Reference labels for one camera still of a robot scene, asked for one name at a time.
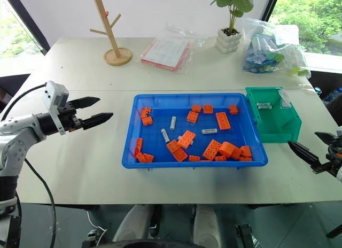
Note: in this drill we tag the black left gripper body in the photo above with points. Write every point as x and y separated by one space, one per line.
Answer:
70 119

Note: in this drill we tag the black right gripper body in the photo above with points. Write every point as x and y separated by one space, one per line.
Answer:
334 159

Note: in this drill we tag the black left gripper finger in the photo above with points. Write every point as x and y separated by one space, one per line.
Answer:
96 119
85 101

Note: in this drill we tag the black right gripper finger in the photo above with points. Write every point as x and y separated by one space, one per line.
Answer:
327 138
304 153

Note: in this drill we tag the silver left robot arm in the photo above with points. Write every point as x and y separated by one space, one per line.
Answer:
16 130

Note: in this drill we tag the green plastic bin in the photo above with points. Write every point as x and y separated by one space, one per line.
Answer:
278 125

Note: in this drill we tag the blue water bottle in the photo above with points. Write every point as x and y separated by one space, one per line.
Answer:
318 91

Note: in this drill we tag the small orange block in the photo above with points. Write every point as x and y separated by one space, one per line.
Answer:
145 112
194 158
148 157
196 108
236 153
147 121
140 157
233 109
179 154
246 151
220 158
192 116
173 146
245 159
208 109

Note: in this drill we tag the wooden tree stand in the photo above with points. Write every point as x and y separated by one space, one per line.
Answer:
117 55

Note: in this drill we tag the white label card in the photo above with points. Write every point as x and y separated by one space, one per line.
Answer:
284 99

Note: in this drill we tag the blue plastic tray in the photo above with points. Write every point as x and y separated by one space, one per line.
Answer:
155 135

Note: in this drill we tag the black furniture piece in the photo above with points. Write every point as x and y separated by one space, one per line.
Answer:
13 83

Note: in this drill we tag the rounded orange block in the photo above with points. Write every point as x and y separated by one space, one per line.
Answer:
227 148

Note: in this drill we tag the clear bag with red papers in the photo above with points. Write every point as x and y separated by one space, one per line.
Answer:
167 51

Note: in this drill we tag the clear bag with blue items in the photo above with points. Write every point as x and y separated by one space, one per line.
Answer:
264 50

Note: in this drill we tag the white rounded robot leg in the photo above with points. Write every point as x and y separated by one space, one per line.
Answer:
205 224
133 224

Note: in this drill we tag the green plant in white pot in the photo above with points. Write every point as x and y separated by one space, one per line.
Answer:
228 40

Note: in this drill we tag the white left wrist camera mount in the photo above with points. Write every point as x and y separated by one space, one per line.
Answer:
52 94

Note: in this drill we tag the black window frame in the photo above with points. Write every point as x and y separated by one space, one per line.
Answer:
271 4
29 21

